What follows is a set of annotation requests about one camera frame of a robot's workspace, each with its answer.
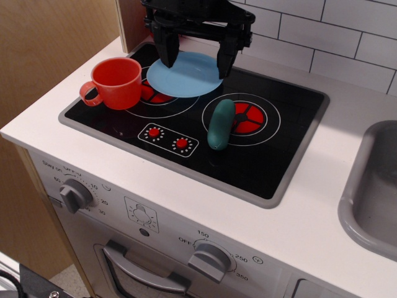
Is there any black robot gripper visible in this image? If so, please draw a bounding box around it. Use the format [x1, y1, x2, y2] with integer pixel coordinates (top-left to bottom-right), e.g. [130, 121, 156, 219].
[141, 1, 256, 79]

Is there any red plastic cup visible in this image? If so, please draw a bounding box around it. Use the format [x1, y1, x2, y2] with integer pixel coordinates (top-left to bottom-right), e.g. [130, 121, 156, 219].
[79, 57, 142, 111]

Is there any blue plastic plate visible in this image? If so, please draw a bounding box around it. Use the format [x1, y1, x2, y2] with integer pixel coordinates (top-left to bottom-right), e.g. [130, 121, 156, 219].
[146, 52, 223, 98]

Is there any wooden side panel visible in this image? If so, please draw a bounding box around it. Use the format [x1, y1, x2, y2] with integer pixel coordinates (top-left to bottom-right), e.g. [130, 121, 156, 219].
[115, 0, 153, 53]

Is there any green toy cucumber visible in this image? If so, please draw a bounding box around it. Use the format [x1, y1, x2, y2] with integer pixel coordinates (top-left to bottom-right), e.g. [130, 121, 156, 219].
[207, 99, 236, 151]

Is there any red left stove button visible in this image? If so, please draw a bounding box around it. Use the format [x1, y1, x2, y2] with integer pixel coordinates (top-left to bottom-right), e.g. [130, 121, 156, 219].
[148, 127, 160, 138]

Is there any red stove button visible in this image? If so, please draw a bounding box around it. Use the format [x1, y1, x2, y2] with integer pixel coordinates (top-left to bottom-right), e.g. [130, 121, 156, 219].
[148, 127, 160, 138]
[176, 138, 189, 150]

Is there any red right stove button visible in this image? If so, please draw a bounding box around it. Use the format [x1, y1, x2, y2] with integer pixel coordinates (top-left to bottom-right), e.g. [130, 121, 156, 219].
[176, 138, 189, 150]

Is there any black toy stovetop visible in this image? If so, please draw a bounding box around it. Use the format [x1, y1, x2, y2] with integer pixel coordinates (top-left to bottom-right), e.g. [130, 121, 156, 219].
[58, 42, 331, 210]

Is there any grey timer knob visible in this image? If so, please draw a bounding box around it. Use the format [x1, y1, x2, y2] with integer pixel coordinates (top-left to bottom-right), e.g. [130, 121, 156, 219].
[60, 179, 93, 214]

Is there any grey temperature knob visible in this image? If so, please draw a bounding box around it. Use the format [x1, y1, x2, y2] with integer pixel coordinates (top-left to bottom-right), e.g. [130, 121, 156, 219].
[188, 242, 231, 284]

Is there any grey toy sink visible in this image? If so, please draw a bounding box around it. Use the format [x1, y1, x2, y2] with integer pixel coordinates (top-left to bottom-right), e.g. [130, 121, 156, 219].
[338, 120, 396, 261]

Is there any black equipment base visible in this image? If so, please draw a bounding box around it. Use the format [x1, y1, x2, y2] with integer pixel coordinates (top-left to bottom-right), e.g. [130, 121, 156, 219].
[1, 264, 73, 298]

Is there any grey oven door handle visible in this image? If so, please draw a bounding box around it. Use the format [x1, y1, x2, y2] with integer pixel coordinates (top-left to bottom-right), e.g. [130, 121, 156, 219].
[103, 240, 191, 295]

